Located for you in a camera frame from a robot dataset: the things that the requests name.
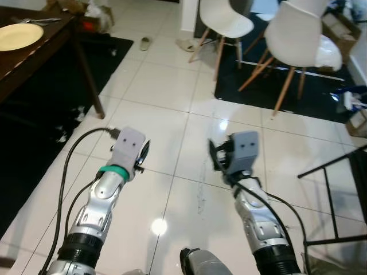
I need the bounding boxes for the black floor rug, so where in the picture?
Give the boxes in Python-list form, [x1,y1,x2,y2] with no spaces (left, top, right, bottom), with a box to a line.
[0,34,134,237]
[214,13,367,124]

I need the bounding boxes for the grey right robot leg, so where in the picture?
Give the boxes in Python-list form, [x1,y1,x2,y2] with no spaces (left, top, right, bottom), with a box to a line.
[179,247,233,275]

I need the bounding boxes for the small cardboard box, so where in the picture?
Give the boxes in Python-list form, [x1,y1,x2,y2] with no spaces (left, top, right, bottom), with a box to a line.
[346,109,367,139]

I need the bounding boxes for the white chair wooden legs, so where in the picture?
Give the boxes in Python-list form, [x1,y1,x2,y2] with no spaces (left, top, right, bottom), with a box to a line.
[189,0,255,81]
[238,0,334,116]

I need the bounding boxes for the blue white package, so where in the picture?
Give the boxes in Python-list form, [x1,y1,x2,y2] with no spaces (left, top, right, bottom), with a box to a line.
[331,86,367,113]

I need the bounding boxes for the crumpled white plastic bag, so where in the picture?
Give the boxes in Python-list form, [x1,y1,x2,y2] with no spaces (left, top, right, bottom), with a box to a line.
[85,0,115,33]

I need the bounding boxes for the dark wooden table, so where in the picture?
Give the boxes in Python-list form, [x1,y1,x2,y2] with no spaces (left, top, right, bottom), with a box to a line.
[0,7,107,120]

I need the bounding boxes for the silver fork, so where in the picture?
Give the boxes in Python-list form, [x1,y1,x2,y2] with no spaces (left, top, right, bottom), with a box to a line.
[16,17,61,25]

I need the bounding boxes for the pale yellow plate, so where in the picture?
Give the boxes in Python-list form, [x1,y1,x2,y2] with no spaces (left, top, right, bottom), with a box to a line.
[0,23,45,52]

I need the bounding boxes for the open cardboard box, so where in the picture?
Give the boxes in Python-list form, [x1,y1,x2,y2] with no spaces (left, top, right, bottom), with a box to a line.
[323,10,362,59]

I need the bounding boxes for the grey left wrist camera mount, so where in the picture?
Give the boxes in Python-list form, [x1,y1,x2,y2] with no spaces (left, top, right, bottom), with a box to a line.
[109,127,149,182]

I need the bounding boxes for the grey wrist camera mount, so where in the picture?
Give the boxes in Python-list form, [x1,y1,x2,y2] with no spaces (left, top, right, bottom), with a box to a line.
[109,127,149,182]
[226,131,262,176]

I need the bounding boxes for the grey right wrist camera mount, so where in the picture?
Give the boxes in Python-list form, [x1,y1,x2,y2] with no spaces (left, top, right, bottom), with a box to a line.
[226,131,262,176]

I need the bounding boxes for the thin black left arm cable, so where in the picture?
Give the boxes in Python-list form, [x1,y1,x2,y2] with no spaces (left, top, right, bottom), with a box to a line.
[65,176,101,242]

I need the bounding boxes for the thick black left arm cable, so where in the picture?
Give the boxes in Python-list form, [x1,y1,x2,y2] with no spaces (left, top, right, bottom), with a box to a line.
[39,127,120,275]

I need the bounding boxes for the black metal frame rack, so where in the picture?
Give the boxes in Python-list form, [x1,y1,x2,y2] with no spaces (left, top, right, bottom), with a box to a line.
[298,146,367,248]

